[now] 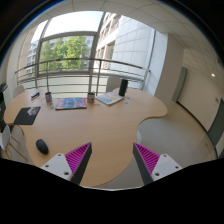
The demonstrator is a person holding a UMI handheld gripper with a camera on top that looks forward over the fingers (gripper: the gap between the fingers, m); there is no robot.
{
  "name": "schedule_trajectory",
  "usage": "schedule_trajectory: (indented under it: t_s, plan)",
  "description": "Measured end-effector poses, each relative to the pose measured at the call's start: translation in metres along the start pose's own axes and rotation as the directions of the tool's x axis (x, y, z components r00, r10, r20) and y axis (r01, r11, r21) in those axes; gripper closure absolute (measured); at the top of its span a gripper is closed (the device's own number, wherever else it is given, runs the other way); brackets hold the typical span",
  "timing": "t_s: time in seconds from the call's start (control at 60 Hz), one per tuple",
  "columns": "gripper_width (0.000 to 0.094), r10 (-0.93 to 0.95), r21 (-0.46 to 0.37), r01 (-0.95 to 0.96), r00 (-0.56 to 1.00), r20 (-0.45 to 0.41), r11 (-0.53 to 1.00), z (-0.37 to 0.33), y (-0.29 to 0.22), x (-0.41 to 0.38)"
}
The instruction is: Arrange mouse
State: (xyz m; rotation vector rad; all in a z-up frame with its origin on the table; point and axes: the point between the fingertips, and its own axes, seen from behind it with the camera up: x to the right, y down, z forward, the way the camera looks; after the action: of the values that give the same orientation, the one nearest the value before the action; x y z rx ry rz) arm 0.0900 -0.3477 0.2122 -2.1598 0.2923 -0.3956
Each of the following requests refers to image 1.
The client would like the printed mug right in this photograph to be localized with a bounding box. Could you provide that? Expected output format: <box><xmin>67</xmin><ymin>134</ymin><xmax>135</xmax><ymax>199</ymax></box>
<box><xmin>87</xmin><ymin>92</ymin><xmax>95</xmax><ymax>103</ymax></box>

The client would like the metal balcony railing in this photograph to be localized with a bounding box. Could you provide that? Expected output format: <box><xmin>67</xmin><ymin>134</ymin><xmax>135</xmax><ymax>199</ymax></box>
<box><xmin>15</xmin><ymin>58</ymin><xmax>150</xmax><ymax>97</ymax></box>

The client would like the light blue magazine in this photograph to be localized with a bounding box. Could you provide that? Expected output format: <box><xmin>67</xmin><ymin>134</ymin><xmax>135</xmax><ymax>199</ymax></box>
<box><xmin>96</xmin><ymin>92</ymin><xmax>123</xmax><ymax>105</ymax></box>

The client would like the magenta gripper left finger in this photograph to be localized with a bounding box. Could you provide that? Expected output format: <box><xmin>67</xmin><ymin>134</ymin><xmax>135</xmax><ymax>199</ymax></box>
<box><xmin>42</xmin><ymin>143</ymin><xmax>92</xmax><ymax>185</ymax></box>

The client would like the black cylindrical speaker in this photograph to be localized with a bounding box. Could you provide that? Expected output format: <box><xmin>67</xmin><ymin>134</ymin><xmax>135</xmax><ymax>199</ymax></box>
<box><xmin>119</xmin><ymin>79</ymin><xmax>128</xmax><ymax>96</ymax></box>

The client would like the black mouse pad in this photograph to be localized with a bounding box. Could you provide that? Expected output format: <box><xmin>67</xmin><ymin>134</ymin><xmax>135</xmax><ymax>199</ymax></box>
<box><xmin>14</xmin><ymin>106</ymin><xmax>41</xmax><ymax>125</ymax></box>

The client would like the printed mug left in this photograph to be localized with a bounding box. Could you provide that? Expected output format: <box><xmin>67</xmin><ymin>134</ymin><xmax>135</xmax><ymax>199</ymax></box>
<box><xmin>45</xmin><ymin>92</ymin><xmax>52</xmax><ymax>103</ymax></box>

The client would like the white chair behind table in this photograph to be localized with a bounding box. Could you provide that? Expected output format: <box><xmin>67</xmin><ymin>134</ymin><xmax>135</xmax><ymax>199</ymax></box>
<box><xmin>106</xmin><ymin>76</ymin><xmax>121</xmax><ymax>92</ymax></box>

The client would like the black computer mouse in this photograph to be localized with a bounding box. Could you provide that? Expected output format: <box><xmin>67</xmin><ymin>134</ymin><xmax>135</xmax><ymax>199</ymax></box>
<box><xmin>36</xmin><ymin>139</ymin><xmax>49</xmax><ymax>155</ymax></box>

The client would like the blue stapler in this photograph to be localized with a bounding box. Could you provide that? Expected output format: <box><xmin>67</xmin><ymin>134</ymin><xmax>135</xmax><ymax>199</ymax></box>
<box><xmin>31</xmin><ymin>92</ymin><xmax>40</xmax><ymax>100</ymax></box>

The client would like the white chair far left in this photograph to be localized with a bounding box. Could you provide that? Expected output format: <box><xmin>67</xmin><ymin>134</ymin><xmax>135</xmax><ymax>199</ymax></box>
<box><xmin>13</xmin><ymin>85</ymin><xmax>25</xmax><ymax>97</ymax></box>

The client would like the printed mug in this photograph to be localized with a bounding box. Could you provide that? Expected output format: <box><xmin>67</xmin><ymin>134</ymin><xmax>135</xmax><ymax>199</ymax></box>
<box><xmin>45</xmin><ymin>92</ymin><xmax>52</xmax><ymax>103</ymax></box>
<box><xmin>87</xmin><ymin>92</ymin><xmax>95</xmax><ymax>103</ymax></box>

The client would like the grey-green door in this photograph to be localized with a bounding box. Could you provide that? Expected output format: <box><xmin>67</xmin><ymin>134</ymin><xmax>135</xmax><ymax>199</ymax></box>
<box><xmin>172</xmin><ymin>67</ymin><xmax>187</xmax><ymax>102</ymax></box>

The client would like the red and blue book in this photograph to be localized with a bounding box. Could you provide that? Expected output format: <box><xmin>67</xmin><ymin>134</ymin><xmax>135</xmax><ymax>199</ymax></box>
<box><xmin>55</xmin><ymin>97</ymin><xmax>87</xmax><ymax>110</ymax></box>

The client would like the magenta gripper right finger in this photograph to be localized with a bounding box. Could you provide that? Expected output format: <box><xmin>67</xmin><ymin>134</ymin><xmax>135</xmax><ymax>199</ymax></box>
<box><xmin>133</xmin><ymin>143</ymin><xmax>182</xmax><ymax>185</ymax></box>

